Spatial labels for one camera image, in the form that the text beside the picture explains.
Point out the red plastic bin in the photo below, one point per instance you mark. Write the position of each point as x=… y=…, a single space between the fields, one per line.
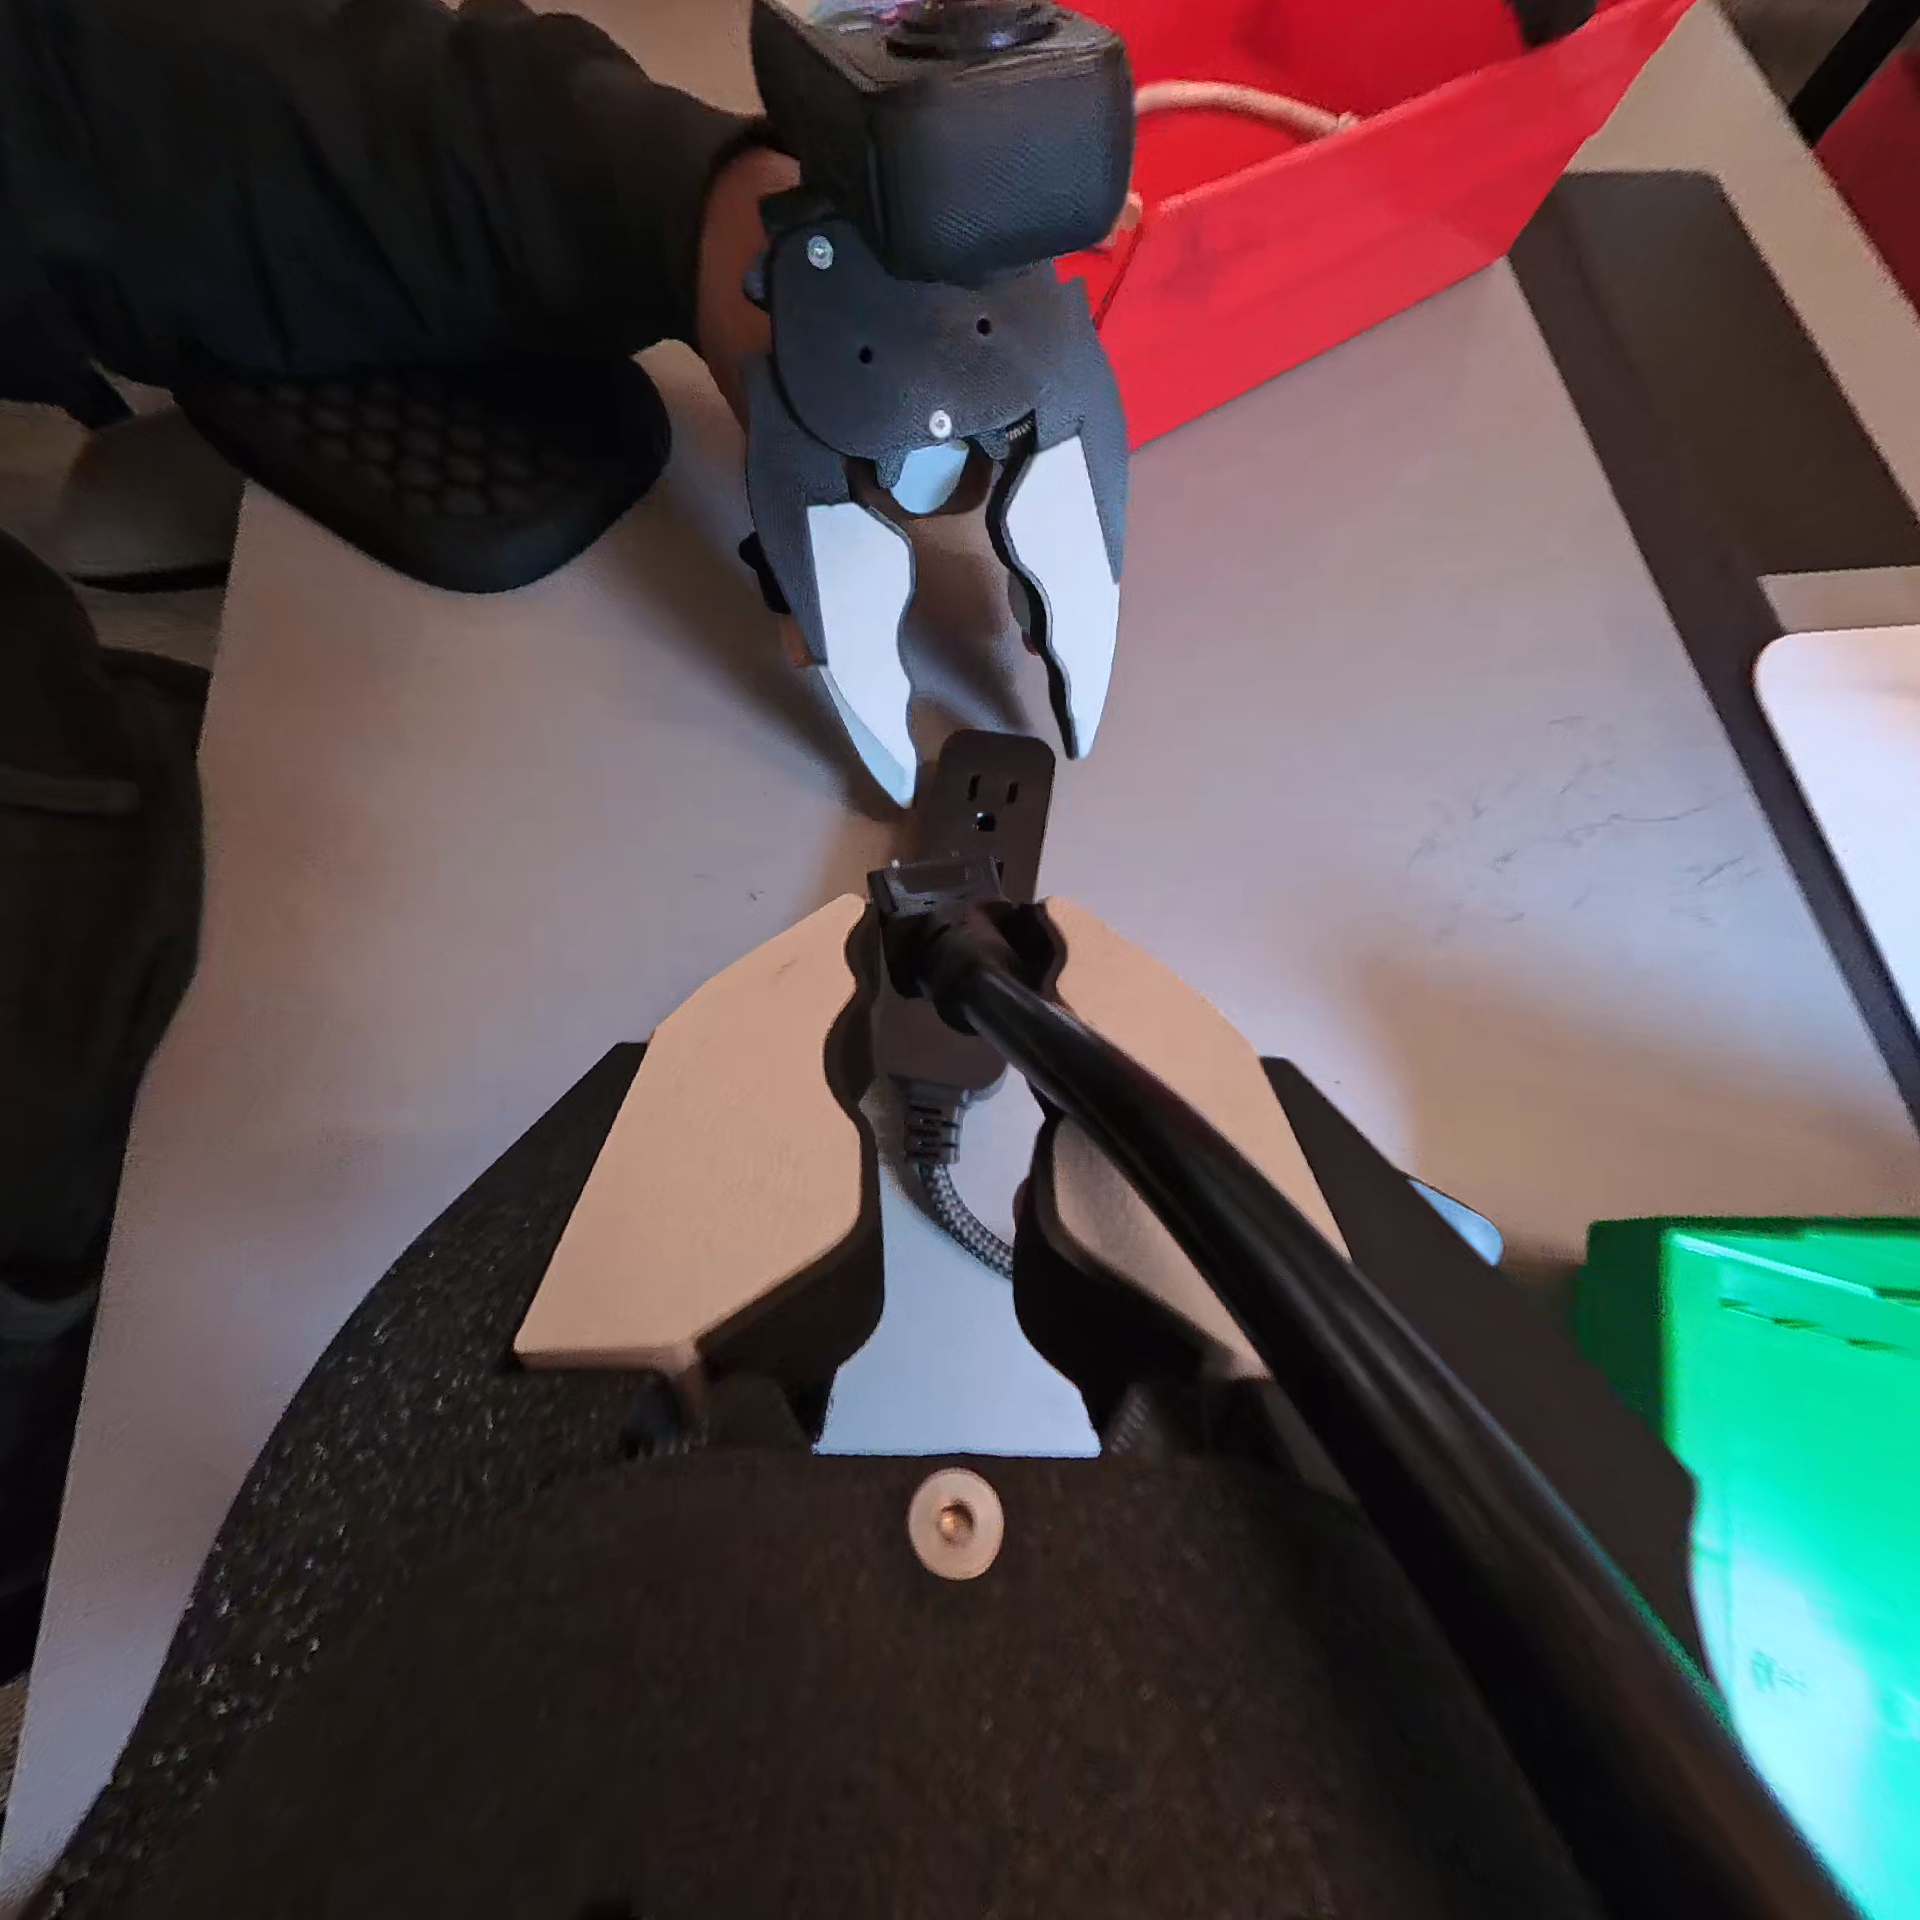
x=1349 y=227

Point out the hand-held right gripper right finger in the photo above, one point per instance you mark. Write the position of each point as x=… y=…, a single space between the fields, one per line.
x=1169 y=1038

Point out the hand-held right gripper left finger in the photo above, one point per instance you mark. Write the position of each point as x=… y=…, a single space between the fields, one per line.
x=720 y=1170

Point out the white instruction sheet stand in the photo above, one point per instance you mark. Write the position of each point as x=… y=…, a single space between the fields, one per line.
x=1852 y=795

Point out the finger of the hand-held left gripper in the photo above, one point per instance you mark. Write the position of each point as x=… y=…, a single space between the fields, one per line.
x=1079 y=600
x=863 y=633

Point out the green plastic bin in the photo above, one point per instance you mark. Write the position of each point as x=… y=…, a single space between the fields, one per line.
x=1802 y=1426

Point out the black power strip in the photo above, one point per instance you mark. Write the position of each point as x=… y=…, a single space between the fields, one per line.
x=1027 y=840

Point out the person's left forearm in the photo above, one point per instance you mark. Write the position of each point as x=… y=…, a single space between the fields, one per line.
x=302 y=180

